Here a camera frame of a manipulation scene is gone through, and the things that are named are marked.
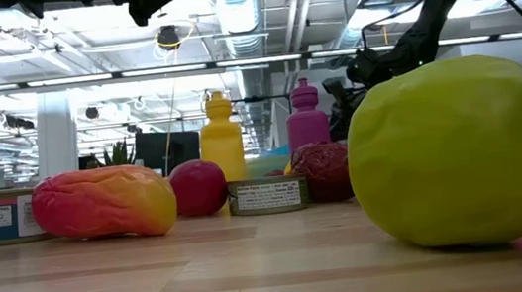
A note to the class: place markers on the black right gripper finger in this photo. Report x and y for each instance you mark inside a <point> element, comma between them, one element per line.
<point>341,118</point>
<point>336,88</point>

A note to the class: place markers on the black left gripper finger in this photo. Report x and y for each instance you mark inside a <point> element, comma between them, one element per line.
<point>153,2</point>

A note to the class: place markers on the purple plastic squeeze bottle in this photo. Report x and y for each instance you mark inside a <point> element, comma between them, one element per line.
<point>307,125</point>

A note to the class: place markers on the dark red wrinkled fruit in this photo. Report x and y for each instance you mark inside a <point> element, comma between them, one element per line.
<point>324,170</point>

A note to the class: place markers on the green label tin can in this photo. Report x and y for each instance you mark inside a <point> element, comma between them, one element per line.
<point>267,196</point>

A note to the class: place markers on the green pear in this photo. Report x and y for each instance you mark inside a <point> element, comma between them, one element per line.
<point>442,158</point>

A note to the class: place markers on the yellow plastic squeeze bottle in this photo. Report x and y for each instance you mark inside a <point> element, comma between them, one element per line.
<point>221,141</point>

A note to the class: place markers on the red apple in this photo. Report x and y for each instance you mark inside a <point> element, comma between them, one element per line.
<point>199,188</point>

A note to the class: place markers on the blue label tin can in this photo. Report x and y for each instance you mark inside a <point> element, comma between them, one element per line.
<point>0,218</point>

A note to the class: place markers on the overhead bar with light strips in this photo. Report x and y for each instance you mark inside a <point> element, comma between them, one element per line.
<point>162,70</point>

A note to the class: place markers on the white column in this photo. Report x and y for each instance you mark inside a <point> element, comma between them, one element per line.
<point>55,136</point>

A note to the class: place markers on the black monitor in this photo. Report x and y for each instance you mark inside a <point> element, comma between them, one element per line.
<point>167,150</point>

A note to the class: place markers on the potted succulent plant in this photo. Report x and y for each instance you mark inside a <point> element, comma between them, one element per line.
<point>118,154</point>

